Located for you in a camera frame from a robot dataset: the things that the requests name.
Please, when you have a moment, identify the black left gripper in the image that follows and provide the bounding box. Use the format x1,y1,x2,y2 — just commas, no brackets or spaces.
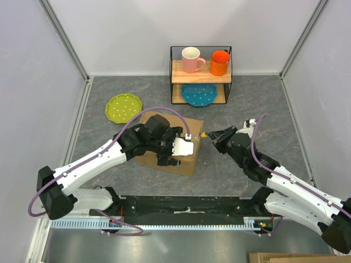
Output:
148,127,183,165

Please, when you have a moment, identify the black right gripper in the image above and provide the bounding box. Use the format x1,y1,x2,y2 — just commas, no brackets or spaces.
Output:
205,125,245,169

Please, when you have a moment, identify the brown cardboard express box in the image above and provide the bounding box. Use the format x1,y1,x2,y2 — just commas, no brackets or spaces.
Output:
136,111,203,176

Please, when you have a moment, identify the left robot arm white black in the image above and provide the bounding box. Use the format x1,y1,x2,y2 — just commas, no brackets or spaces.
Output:
37,114,183,220

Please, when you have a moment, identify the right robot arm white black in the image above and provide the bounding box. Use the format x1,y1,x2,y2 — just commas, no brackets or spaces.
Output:
206,125,350,254

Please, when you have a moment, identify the blue dotted plate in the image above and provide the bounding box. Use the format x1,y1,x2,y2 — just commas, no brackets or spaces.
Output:
180,83,217,107

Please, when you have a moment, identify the green dotted plate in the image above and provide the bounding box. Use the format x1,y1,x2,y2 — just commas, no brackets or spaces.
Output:
105,93,143,124

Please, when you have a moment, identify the pink mug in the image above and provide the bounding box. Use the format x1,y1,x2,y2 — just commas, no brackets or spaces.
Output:
182,47,206,73

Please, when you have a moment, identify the orange mug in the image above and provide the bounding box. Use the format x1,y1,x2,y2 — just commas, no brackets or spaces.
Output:
210,50,230,76

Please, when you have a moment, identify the cardboard sheet corner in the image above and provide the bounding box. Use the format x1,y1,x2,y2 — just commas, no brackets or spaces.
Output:
248,253,350,263

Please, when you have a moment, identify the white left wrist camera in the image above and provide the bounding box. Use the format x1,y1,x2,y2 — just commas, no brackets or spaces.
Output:
172,134,194,157

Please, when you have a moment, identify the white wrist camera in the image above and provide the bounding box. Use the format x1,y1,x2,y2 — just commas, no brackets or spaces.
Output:
237,118,257,138
172,134,194,157

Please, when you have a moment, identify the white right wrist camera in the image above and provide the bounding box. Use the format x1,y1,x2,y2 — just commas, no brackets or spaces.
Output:
237,118,257,138

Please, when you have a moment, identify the black wire wooden shelf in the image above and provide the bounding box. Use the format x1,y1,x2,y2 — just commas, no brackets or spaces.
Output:
169,45,233,105

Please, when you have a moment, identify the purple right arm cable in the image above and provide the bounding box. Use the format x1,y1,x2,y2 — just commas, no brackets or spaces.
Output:
251,113,351,217

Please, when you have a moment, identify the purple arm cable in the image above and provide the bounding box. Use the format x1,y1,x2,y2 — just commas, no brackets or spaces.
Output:
27,106,193,218
251,113,351,217

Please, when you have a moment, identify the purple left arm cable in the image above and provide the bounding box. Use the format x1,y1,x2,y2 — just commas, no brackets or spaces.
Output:
27,106,193,218

